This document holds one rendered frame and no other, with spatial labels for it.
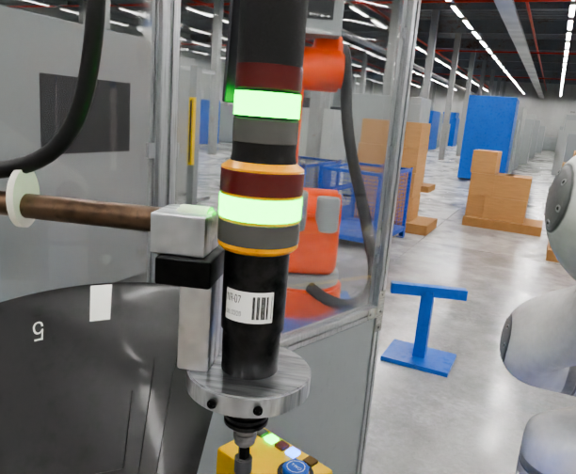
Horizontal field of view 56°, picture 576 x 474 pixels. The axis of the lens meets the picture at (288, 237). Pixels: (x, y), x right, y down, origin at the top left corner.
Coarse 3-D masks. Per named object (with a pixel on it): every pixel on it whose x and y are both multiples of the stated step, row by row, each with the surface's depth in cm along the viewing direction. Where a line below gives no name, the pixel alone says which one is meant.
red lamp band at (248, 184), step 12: (228, 180) 27; (240, 180) 26; (252, 180) 26; (264, 180) 26; (276, 180) 26; (288, 180) 27; (300, 180) 27; (228, 192) 27; (240, 192) 27; (252, 192) 26; (264, 192) 26; (276, 192) 26; (288, 192) 27; (300, 192) 28
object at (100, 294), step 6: (90, 288) 45; (96, 288) 45; (102, 288) 46; (108, 288) 46; (90, 294) 45; (96, 294) 45; (102, 294) 45; (108, 294) 45; (90, 300) 45; (96, 300) 45; (102, 300) 45; (108, 300) 45; (90, 306) 45; (96, 306) 45; (102, 306) 45; (108, 306) 45; (90, 312) 44; (96, 312) 44; (102, 312) 44; (108, 312) 44; (90, 318) 44; (96, 318) 44; (102, 318) 44; (108, 318) 44
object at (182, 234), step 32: (160, 224) 28; (192, 224) 28; (160, 256) 28; (192, 256) 28; (192, 288) 29; (192, 320) 29; (192, 352) 29; (288, 352) 33; (192, 384) 29; (224, 384) 29; (256, 384) 29; (288, 384) 29; (256, 416) 28
